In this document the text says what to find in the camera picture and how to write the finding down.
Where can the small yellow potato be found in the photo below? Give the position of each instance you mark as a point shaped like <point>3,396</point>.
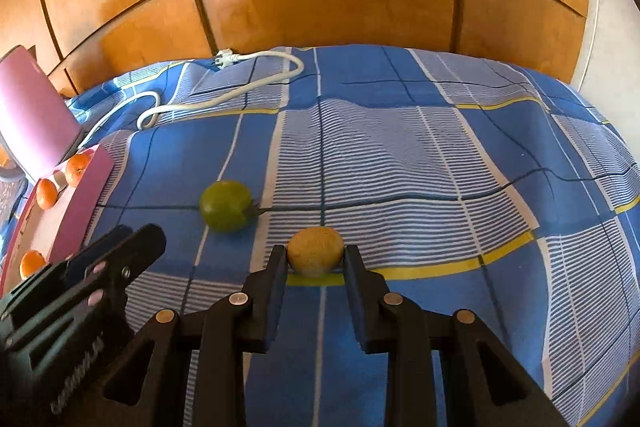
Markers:
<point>315,252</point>

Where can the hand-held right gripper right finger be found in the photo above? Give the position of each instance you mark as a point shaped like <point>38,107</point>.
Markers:
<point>352,302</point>

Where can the green tomato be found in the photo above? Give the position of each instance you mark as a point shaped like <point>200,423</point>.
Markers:
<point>225,207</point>

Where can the blue plaid blanket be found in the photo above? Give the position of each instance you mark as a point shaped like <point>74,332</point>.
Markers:
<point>400,157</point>

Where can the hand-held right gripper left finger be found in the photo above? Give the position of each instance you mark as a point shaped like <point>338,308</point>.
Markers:
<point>275,302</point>

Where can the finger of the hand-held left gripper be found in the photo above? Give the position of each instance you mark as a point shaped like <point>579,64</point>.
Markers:
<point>135,247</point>

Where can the orange mandarin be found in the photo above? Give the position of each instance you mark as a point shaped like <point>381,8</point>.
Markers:
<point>46,193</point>
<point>31,263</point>
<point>77,169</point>

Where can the pink storage box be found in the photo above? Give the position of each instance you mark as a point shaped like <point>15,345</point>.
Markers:
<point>30,122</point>

